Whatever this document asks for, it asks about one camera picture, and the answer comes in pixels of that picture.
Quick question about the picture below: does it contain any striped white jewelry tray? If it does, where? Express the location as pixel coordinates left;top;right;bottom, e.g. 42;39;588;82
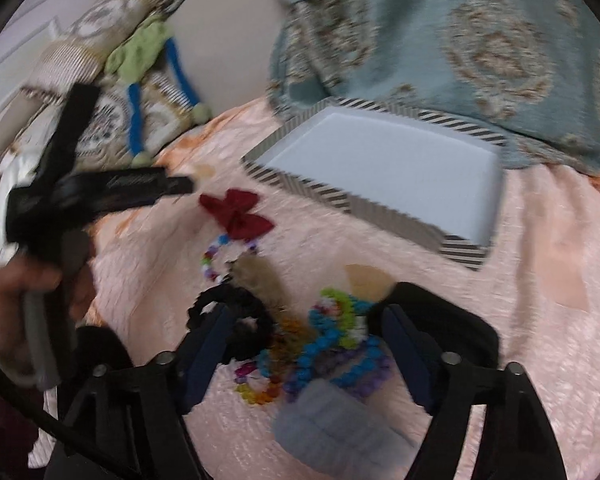
242;99;505;271

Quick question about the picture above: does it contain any beige plain pillow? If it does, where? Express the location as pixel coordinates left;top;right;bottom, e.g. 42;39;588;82
169;0;284;115

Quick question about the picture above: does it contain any person's left hand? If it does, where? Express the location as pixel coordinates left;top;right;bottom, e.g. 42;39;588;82
0;254;96;376

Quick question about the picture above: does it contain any white round satin cushion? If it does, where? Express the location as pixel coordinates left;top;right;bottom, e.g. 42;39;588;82
0;150;42;266

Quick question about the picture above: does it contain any peach satin bedspread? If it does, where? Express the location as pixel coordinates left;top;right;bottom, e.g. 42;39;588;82
88;99;600;479

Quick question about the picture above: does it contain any red velvet bow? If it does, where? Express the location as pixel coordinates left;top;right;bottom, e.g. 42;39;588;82
198;188;275;242

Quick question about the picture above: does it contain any embroidered cylindrical bolster pillow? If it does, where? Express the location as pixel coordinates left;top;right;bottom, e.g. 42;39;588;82
21;0;160;103

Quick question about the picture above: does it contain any floral embroidered square cushion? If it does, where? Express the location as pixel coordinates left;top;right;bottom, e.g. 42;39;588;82
0;66;207;181

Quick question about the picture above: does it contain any rainbow link bracelet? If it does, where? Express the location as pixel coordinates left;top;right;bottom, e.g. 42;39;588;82
232;316;311;406

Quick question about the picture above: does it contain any light blue fluffy scrunchie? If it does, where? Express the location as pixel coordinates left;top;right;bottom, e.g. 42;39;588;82
272;379;418;479

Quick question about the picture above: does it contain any black spiral hair tie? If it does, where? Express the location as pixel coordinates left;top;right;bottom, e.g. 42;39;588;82
187;284;278;365

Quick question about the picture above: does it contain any multicolour round bead bracelet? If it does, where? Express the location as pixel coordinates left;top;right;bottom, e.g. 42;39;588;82
201;234;259;283

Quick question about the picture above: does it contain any teal damask blanket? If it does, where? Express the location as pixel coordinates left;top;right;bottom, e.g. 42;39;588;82
270;0;600;174

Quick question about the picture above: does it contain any green blue plush toy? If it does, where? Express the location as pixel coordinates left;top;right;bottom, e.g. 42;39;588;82
105;15;212;167

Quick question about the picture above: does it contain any blue bead bracelet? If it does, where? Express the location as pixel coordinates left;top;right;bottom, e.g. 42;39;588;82
291;309;384;391

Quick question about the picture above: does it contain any leopard print brown scrunchie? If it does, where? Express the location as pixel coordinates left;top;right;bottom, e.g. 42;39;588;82
228;252;290;318

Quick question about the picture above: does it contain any green flower bead bracelet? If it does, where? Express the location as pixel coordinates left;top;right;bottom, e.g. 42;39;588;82
308;287;376;351

